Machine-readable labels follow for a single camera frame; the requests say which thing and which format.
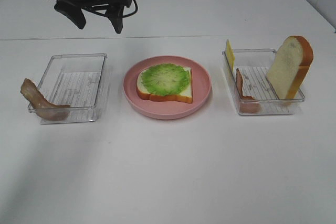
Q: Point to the yellow cheese slice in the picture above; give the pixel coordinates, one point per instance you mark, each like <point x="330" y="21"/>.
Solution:
<point x="230" y="55"/>

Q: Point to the left clear plastic tray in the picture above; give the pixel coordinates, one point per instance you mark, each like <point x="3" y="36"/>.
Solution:
<point x="78" y="85"/>

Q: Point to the bacon strip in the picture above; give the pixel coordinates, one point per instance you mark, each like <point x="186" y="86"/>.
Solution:
<point x="248" y="104"/>
<point x="39" y="100"/>

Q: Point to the bread slice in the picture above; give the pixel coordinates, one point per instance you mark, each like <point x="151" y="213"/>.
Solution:
<point x="156" y="98"/>
<point x="290" y="66"/>

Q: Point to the right clear plastic tray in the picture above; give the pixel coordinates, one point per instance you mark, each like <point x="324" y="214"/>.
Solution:
<point x="253" y="65"/>

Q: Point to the green lettuce leaf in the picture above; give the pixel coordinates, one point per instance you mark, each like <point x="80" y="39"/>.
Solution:
<point x="165" y="79"/>

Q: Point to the pink round plate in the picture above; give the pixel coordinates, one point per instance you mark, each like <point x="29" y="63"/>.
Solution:
<point x="167" y="110"/>

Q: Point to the clear plastic tray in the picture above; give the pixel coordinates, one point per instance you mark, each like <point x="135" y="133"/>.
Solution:
<point x="78" y="85"/>
<point x="253" y="65"/>

